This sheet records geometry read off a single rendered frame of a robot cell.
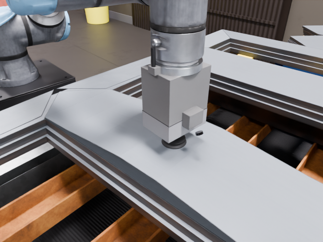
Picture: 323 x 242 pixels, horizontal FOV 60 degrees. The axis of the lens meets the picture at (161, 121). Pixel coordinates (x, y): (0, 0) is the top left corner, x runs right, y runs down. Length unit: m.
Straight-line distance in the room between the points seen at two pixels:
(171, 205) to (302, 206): 0.18
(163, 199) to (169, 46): 0.22
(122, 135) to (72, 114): 0.16
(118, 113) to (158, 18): 0.28
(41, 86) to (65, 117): 0.41
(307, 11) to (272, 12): 0.33
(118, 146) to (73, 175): 0.27
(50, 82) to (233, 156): 0.73
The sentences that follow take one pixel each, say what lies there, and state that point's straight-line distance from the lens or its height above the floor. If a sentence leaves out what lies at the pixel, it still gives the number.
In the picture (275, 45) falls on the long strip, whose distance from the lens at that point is 1.13.
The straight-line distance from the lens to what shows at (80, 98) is 0.70.
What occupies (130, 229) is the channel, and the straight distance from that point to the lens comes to 0.62.
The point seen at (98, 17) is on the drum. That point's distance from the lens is 5.02.
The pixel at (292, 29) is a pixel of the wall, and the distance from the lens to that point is 3.23.
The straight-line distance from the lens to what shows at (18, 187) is 0.88.
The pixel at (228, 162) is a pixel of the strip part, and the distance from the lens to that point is 0.46.
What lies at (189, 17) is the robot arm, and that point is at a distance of 0.36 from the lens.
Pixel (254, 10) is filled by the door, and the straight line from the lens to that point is 3.35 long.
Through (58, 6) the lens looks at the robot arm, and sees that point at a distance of 0.40.
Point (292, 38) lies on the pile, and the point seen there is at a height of 0.85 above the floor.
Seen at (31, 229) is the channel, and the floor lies 0.71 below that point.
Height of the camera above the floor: 1.18
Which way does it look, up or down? 33 degrees down
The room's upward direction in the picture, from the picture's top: straight up
